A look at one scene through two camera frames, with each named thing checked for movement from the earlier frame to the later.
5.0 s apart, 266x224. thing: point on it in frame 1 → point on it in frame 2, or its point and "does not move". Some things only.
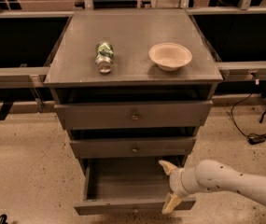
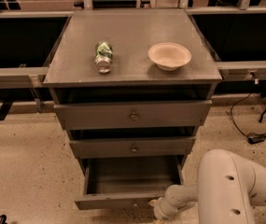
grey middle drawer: [133, 147] does not move
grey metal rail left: [15, 77] does not move
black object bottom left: [2, 219] does not move
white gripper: [175, 181] → [161, 208]
